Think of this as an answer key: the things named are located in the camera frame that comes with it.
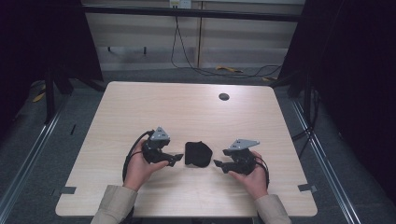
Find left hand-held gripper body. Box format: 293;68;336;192
142;126;172;165

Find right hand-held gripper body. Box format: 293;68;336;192
221;138;262;175

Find person's right hand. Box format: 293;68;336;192
228;150;270;201

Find person's left hand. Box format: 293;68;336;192
122;138;170;192

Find grey tape strip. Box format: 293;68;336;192
297;183;318;193
60;186;78;196

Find black metal stand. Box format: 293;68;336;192
42;66;75;126
302;74;321;133

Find yellow strip on floor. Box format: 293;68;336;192
32;85;47;104
215;64;244;75

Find black curtain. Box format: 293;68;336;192
0;0;105;139
277;0;396;204

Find black horizontal bar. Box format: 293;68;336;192
81;4;304;23

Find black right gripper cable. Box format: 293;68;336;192
254;156;271;189

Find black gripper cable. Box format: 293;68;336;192
254;156;271;189
121;130;156;184

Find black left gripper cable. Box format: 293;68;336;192
121;130;156;184

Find black stand cables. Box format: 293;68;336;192
290;89;322;158

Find metal floor rail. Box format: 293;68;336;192
0;108;62;217
290;98;362;224

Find long black floor cable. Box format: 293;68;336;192
170;15;283;79

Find white wall socket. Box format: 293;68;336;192
169;0;192;9

